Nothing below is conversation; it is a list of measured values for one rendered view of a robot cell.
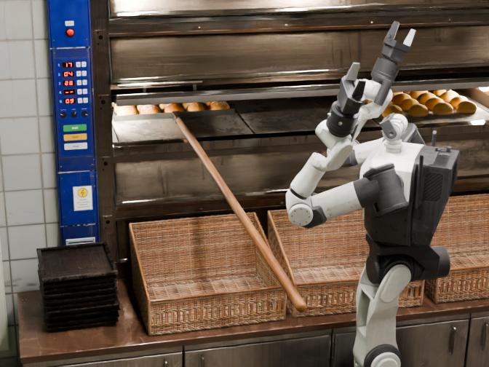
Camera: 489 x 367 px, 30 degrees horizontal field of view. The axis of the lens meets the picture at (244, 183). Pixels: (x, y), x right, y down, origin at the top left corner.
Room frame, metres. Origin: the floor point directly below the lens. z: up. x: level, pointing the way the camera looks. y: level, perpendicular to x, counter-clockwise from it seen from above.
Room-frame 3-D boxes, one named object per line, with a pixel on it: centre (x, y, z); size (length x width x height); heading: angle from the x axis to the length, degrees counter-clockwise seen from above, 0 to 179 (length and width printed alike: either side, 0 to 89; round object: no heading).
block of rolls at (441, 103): (4.31, -0.79, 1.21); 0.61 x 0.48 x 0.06; 14
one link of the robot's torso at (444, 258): (2.91, -0.58, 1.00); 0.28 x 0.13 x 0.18; 105
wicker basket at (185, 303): (3.34, 0.15, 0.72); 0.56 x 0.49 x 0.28; 106
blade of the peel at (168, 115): (4.09, 0.36, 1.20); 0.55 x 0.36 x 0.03; 105
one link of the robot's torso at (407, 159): (2.88, -0.55, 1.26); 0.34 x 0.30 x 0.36; 161
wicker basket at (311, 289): (3.49, -0.42, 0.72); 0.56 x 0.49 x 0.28; 103
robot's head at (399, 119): (2.90, -0.50, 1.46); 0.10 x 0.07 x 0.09; 161
